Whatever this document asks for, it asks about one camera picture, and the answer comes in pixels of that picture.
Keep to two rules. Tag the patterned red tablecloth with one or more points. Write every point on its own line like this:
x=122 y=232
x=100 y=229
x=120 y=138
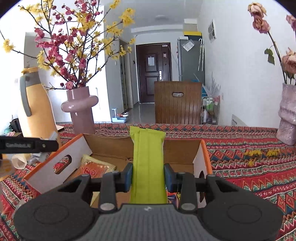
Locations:
x=272 y=178

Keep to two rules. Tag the crumpled paper cup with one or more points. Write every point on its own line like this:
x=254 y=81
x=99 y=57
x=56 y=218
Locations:
x=20 y=161

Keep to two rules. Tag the green snack packet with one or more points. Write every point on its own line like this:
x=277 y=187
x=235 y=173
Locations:
x=148 y=178

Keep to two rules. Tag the fallen yellow petals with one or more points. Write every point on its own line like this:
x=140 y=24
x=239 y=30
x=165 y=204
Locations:
x=258 y=154

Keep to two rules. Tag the pink glass vase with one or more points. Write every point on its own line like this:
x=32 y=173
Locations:
x=79 y=104

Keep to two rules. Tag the metal storage rack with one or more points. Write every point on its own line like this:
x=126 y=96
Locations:
x=210 y=103

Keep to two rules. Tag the grey refrigerator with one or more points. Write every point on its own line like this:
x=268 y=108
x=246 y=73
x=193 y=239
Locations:
x=191 y=59

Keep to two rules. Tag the textured pink vase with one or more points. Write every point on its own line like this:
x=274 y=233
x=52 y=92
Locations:
x=286 y=130

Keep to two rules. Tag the red anime snack bag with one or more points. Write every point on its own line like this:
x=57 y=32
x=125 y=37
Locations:
x=173 y=198

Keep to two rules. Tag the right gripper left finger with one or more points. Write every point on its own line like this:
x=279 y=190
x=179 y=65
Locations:
x=112 y=183

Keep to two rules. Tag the wooden chair back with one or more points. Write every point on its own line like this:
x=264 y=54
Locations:
x=178 y=102

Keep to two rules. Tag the orange striped snack bar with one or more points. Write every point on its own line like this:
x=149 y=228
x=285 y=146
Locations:
x=91 y=166

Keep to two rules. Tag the yellow thermos jug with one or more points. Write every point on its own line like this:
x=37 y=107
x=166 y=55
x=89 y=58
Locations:
x=36 y=116

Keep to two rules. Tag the dark entrance door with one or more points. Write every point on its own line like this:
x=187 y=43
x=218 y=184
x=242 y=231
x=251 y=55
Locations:
x=153 y=65

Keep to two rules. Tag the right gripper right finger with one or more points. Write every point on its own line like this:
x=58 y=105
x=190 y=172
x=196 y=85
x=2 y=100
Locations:
x=183 y=183

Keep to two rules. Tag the red yellow blossom branches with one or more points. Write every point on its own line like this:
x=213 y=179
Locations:
x=75 y=42

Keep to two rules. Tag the red cardboard snack box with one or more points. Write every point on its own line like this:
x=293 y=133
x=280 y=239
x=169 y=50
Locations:
x=183 y=156

